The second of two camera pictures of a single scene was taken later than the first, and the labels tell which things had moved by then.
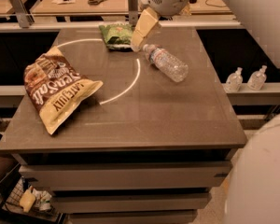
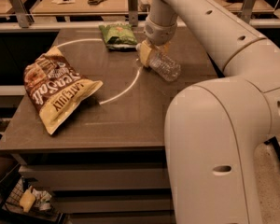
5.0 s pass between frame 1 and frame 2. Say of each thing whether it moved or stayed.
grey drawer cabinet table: stayed
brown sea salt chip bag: stayed
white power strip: stayed
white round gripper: moved
